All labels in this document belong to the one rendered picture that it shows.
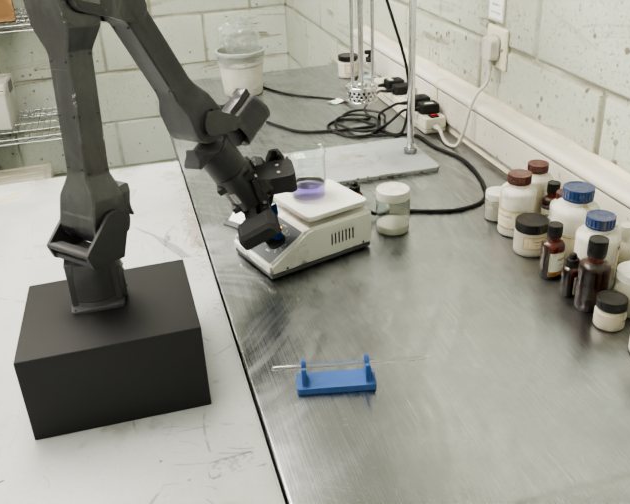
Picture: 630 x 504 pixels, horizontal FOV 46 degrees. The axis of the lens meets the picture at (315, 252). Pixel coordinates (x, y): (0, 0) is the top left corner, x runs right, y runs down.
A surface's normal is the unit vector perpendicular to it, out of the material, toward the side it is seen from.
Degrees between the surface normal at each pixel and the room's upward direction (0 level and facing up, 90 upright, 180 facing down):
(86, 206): 74
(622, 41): 90
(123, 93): 90
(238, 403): 0
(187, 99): 60
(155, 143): 90
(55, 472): 0
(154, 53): 86
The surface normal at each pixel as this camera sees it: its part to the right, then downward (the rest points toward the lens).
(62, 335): -0.07, -0.91
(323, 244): 0.55, 0.37
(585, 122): -0.96, 0.16
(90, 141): 0.80, 0.18
